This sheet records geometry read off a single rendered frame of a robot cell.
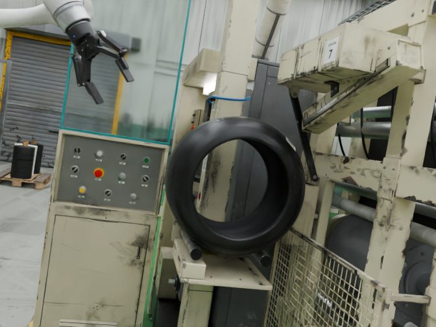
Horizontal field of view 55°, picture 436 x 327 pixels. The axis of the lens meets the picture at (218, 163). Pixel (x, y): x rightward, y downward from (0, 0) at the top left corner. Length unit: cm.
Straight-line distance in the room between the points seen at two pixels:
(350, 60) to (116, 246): 146
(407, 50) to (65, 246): 176
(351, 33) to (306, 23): 1006
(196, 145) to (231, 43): 61
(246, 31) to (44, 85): 935
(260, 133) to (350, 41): 46
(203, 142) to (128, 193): 80
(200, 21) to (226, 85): 910
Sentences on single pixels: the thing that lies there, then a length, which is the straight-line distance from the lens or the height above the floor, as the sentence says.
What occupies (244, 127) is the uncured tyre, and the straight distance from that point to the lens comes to 159.
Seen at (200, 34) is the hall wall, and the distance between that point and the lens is 1094.
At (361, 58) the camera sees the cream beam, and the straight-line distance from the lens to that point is 149.
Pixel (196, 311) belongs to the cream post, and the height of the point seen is 52.
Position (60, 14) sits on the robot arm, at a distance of 133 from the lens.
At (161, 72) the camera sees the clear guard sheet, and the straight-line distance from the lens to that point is 222.
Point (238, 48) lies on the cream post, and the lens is 198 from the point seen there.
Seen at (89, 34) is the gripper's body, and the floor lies 158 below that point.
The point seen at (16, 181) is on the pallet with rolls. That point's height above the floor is 10.
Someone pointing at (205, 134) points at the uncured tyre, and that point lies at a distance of 157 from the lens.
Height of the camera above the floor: 134
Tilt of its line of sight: 3 degrees down
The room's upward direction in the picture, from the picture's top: 9 degrees clockwise
